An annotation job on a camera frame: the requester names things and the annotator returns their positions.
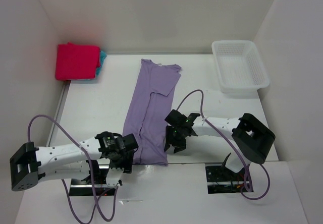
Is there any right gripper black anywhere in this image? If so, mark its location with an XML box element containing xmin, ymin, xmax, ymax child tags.
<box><xmin>164</xmin><ymin>125</ymin><xmax>186</xmax><ymax>153</ymax></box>

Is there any lavender t shirt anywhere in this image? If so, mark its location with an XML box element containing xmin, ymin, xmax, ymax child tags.
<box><xmin>123</xmin><ymin>59</ymin><xmax>181</xmax><ymax>166</ymax></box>

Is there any cyan t shirt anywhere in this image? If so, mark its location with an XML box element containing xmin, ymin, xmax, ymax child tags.
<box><xmin>95</xmin><ymin>50</ymin><xmax>107</xmax><ymax>77</ymax></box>

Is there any magenta t shirt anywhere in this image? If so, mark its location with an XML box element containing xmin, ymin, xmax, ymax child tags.
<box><xmin>55</xmin><ymin>43</ymin><xmax>100</xmax><ymax>81</ymax></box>

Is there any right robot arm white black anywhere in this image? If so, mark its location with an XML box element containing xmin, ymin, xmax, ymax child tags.
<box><xmin>164</xmin><ymin>109</ymin><xmax>276</xmax><ymax>180</ymax></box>

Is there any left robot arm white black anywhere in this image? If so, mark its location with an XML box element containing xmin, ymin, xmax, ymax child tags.
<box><xmin>10</xmin><ymin>132</ymin><xmax>138</xmax><ymax>192</ymax></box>

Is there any white plastic basket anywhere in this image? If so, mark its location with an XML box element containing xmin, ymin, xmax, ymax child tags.
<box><xmin>211</xmin><ymin>40</ymin><xmax>270</xmax><ymax>94</ymax></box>

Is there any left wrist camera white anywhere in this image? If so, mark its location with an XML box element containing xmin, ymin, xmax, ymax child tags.
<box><xmin>105</xmin><ymin>167</ymin><xmax>124</xmax><ymax>188</ymax></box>

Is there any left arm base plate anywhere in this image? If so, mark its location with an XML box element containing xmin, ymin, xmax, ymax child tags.
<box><xmin>69</xmin><ymin>165</ymin><xmax>115</xmax><ymax>197</ymax></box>

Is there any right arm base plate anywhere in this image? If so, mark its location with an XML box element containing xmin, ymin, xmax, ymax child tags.
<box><xmin>205</xmin><ymin>164</ymin><xmax>245</xmax><ymax>194</ymax></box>

